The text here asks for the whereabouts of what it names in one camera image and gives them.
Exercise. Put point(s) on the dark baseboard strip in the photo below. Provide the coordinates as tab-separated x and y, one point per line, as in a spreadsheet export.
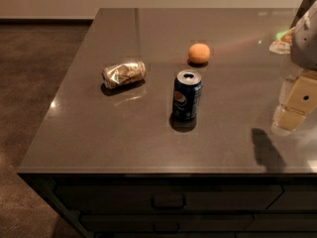
80	22

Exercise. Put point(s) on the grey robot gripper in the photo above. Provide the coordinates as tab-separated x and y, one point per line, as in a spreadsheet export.
305	42

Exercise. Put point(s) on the crumpled silver snack bag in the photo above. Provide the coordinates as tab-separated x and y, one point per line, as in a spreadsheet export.
124	73

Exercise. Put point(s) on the dark cabinet with drawers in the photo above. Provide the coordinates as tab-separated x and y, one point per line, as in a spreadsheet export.
101	206

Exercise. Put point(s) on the blue pepsi can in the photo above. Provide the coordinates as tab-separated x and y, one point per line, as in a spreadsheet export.
186	94

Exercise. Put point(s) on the upper drawer handle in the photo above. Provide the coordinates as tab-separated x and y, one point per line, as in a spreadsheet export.
168	201

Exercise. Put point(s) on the orange fruit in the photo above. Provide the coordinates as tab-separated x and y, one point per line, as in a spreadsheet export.
199	53

